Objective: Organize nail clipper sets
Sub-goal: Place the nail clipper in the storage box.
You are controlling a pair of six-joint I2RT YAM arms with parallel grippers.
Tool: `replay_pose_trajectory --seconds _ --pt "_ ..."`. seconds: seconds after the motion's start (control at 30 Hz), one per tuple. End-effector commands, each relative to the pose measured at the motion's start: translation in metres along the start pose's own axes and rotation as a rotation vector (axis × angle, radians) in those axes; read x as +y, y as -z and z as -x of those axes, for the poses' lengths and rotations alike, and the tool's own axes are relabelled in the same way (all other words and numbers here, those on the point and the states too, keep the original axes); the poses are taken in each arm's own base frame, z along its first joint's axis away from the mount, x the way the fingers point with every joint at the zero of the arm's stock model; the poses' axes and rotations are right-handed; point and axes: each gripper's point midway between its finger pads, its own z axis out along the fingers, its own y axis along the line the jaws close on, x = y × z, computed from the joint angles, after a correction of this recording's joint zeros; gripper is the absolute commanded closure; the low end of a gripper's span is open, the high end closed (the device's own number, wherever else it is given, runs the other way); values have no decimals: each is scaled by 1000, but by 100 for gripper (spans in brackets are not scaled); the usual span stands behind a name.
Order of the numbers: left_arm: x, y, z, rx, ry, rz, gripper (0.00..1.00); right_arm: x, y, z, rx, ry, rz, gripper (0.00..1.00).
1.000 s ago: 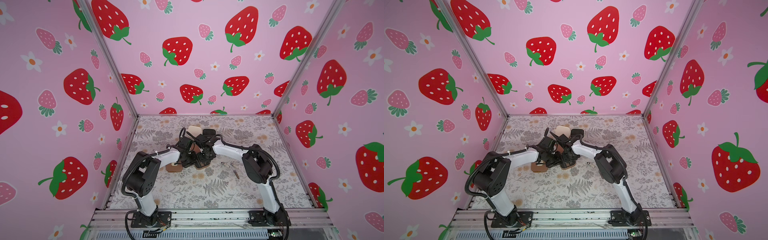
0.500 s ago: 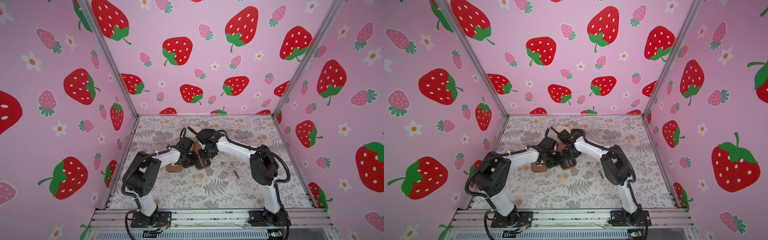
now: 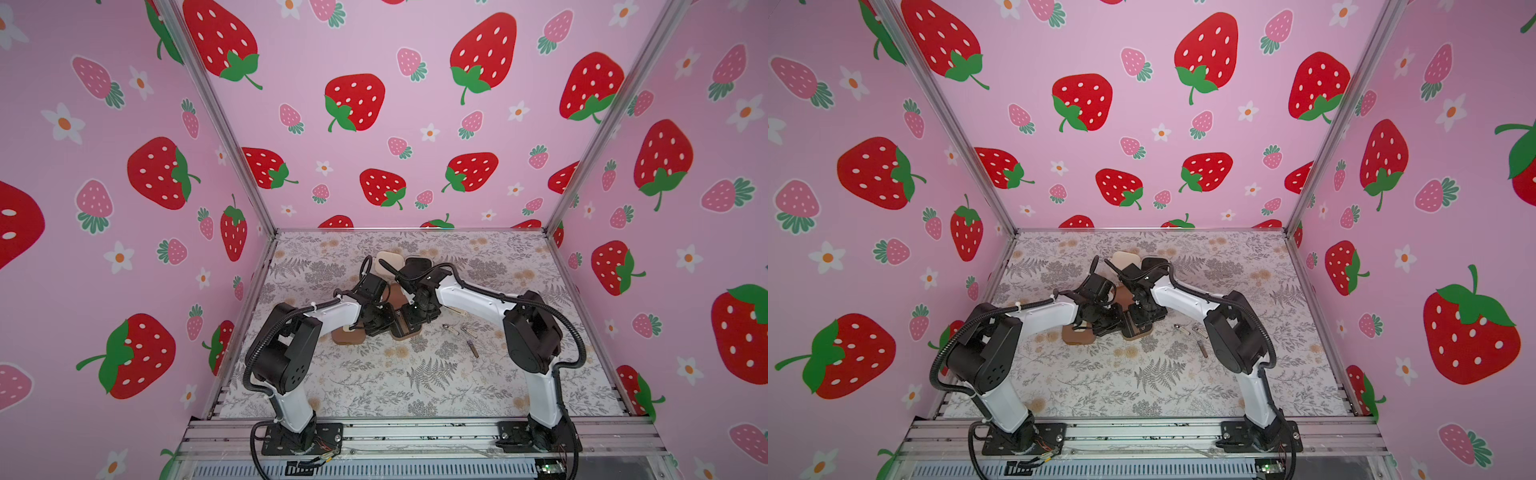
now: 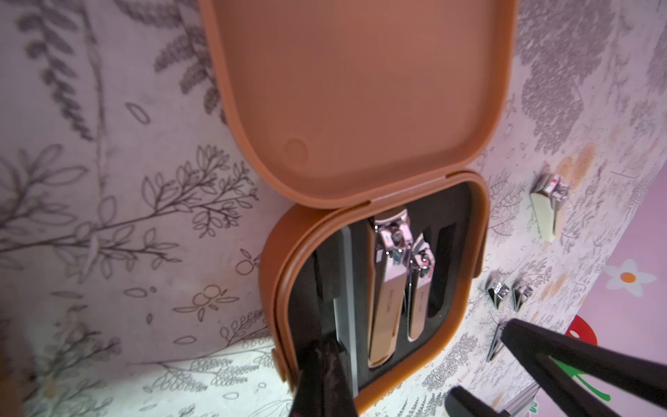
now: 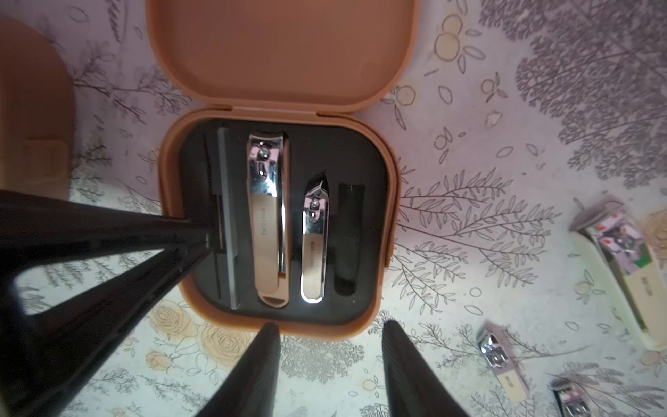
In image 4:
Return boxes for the small silver nail tool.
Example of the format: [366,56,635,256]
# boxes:
[485,271,511,309]

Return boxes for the brown nail file tool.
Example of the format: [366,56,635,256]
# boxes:
[486,321,507,362]

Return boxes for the cream nail clipper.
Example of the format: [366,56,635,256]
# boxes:
[530,173,570,243]

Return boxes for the dark brown nail clipper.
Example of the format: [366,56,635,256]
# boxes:
[368,207,413,368]

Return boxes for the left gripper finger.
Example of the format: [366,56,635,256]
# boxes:
[288,336,359,417]

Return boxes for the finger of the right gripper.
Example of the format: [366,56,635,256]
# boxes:
[501,319,666,409]
[445,387,500,417]

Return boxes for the small nail clipper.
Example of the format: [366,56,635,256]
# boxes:
[512,278,533,313]

